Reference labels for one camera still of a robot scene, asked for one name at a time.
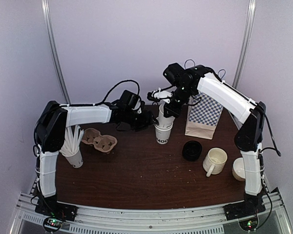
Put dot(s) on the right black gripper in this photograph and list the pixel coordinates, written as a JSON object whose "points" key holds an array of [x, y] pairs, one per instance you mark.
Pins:
{"points": [[175, 111]]}

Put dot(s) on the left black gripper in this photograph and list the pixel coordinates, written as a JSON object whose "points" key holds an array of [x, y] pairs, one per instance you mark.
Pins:
{"points": [[147, 121]]}

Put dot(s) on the white paper cups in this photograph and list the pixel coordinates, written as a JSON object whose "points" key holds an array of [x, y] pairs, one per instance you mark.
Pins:
{"points": [[162, 134]]}

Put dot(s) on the blue checkered paper bag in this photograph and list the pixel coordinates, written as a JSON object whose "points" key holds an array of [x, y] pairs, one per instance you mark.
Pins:
{"points": [[203, 116]]}

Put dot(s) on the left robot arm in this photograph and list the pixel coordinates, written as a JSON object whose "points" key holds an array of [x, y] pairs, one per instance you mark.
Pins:
{"points": [[50, 131]]}

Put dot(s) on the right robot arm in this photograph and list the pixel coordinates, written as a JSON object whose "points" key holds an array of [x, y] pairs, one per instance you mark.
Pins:
{"points": [[247, 115]]}

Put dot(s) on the stack of black lids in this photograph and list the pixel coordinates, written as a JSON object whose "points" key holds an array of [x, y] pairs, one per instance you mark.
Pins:
{"points": [[192, 150]]}

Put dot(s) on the cardboard cup carrier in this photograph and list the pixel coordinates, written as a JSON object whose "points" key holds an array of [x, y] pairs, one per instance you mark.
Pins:
{"points": [[102, 143]]}

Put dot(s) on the cream ceramic mug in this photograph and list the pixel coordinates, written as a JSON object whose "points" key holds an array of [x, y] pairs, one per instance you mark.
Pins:
{"points": [[214, 161]]}

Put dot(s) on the paper cup holding straws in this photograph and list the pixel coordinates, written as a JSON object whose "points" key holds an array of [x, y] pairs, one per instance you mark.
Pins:
{"points": [[75, 160]]}

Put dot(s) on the cream ceramic bowl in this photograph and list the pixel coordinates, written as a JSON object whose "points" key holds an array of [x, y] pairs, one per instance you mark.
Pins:
{"points": [[238, 170]]}

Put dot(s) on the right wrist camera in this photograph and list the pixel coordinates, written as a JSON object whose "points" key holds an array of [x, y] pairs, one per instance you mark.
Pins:
{"points": [[158, 95]]}

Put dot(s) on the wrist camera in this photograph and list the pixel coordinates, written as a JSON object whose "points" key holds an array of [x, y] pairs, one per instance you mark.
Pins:
{"points": [[130, 101], [158, 95]]}

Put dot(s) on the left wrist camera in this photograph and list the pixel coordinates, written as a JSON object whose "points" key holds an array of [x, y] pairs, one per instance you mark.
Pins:
{"points": [[130, 101]]}

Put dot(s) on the aluminium front rail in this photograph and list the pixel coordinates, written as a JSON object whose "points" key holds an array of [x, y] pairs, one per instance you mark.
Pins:
{"points": [[201, 220]]}

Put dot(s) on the right aluminium frame post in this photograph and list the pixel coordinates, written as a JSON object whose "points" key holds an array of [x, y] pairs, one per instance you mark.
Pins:
{"points": [[245, 42]]}

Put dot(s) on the aluminium frame post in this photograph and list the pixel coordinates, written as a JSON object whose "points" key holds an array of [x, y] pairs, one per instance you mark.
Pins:
{"points": [[54, 52], [245, 42]]}

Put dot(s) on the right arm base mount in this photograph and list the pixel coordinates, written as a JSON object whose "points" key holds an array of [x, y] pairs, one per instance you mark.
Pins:
{"points": [[243, 209]]}

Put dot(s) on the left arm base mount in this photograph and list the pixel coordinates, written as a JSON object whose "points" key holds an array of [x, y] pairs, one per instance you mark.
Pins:
{"points": [[56, 210]]}

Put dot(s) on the left aluminium frame post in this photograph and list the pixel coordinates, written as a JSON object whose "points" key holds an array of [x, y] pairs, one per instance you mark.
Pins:
{"points": [[54, 52]]}

